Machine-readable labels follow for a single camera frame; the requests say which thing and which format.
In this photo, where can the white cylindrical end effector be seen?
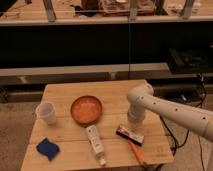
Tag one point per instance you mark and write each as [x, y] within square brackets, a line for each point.
[135, 116]

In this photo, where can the black and white eraser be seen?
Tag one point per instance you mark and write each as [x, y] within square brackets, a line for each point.
[129, 134]

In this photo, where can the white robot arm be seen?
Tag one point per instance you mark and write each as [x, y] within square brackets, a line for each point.
[197, 120]

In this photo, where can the orange carrot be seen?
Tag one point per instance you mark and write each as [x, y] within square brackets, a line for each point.
[137, 153]

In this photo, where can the white tube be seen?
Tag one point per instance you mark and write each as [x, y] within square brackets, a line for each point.
[96, 144]

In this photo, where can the orange wooden bowl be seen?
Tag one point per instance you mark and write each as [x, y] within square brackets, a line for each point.
[86, 109]

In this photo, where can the black box on shelf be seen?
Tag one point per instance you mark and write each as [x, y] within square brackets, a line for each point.
[190, 62]

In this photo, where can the translucent plastic cup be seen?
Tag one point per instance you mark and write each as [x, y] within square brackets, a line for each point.
[46, 112]

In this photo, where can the blue sponge cloth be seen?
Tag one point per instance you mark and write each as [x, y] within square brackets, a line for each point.
[48, 149]

